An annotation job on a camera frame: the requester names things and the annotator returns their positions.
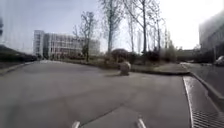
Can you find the grey kerb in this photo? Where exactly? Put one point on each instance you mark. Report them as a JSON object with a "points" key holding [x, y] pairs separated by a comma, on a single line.
{"points": [[208, 88]]}

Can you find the robot's own part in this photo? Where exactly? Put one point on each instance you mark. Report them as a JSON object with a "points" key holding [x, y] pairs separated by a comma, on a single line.
{"points": [[76, 124], [141, 123]]}

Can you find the grey asphalt road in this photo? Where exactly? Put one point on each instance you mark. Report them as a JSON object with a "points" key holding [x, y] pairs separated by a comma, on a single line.
{"points": [[83, 96]]}

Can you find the dark grey building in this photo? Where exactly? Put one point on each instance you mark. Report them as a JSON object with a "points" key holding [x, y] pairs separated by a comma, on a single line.
{"points": [[213, 35]]}

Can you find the dark hedge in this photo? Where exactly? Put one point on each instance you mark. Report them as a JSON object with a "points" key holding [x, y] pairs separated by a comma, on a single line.
{"points": [[16, 55]]}

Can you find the small white robot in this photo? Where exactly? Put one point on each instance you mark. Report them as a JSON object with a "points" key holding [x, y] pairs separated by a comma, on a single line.
{"points": [[125, 68]]}

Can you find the vehicle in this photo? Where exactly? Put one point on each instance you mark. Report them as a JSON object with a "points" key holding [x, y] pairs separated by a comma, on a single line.
{"points": [[219, 61]]}

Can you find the metal drain grate strip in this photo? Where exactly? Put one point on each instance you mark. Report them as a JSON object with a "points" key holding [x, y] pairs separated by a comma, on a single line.
{"points": [[200, 106]]}

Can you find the planted island with bushes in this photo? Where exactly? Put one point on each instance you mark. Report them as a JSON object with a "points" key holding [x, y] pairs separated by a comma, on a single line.
{"points": [[146, 65]]}

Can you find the row of bare trees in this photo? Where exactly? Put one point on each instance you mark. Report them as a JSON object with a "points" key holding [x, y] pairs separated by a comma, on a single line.
{"points": [[113, 26]]}

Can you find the long white building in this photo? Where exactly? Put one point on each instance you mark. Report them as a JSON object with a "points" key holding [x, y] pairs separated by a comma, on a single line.
{"points": [[63, 45]]}

